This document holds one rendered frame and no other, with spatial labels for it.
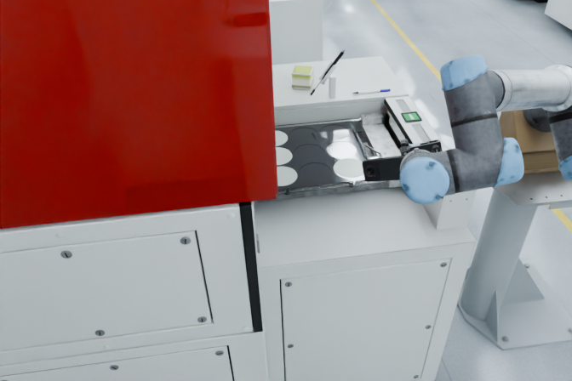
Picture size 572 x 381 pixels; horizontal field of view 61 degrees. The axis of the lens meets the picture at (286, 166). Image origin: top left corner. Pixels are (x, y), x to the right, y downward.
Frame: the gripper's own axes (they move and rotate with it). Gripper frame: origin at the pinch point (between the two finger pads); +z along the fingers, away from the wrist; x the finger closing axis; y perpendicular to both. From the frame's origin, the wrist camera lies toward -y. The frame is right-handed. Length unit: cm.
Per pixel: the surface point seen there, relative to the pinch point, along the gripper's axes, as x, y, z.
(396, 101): 11, 0, 67
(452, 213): -22.5, 9.3, 27.0
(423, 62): 32, 29, 331
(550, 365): -105, 39, 83
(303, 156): 1, -32, 41
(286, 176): -3.3, -36.8, 30.7
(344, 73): 26, -17, 82
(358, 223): -20.8, -17.4, 27.2
